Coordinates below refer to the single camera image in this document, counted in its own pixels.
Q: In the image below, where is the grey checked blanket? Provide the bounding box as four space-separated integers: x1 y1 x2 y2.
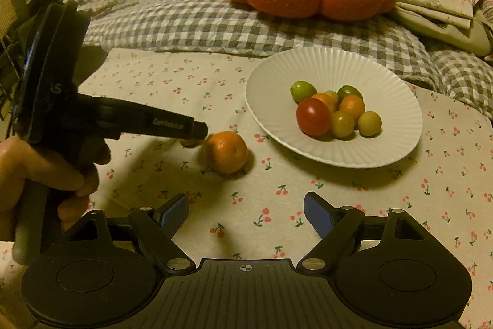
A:
79 0 493 121

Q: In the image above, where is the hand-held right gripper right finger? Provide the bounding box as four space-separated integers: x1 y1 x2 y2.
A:
298 192 422 272

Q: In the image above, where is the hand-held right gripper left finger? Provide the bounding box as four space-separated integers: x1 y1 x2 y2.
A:
67 193 191 273

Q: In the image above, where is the orange tangerine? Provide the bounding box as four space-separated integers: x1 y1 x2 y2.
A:
310 93 337 114
200 131 248 175
339 95 366 120

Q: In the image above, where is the cherry print tablecloth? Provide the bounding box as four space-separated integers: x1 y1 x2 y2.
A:
0 47 493 329

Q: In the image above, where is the red tomato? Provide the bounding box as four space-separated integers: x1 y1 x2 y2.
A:
296 98 332 137

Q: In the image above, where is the white ribbed plate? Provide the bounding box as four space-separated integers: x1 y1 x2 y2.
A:
245 47 423 168

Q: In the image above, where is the person's left hand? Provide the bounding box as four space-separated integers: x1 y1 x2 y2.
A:
0 136 101 242

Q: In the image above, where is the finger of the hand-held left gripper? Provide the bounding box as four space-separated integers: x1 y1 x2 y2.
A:
78 94 209 142

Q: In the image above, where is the small green fruit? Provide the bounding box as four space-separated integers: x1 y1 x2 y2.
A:
291 80 317 102
337 84 364 101

